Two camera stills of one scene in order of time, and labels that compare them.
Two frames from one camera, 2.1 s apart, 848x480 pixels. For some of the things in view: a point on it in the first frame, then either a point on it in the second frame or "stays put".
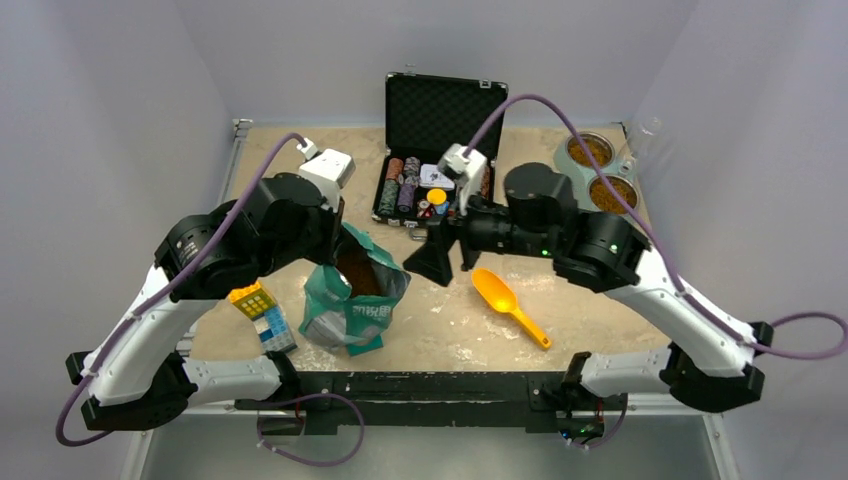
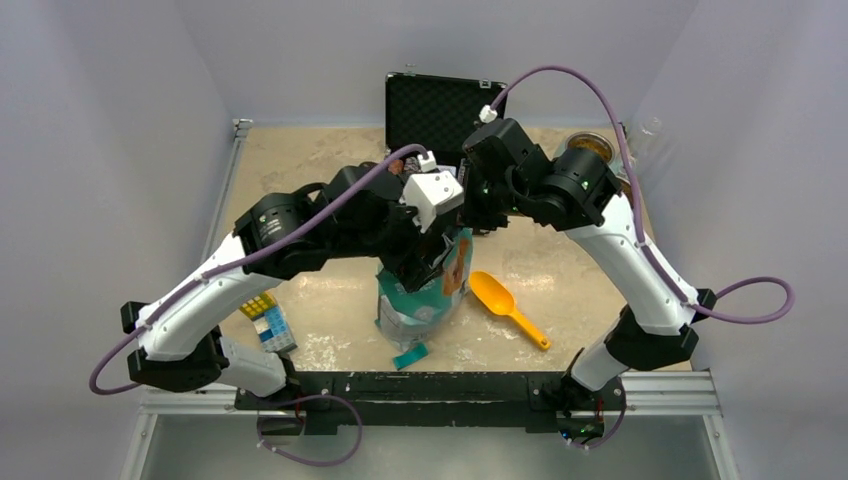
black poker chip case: x=425 y=116 stays put
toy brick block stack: x=256 y=303 stays put
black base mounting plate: x=536 y=399 stays put
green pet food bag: x=349 y=301 to x=409 y=321
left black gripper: x=332 y=224 to x=413 y=269
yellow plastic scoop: x=499 y=295 stays put
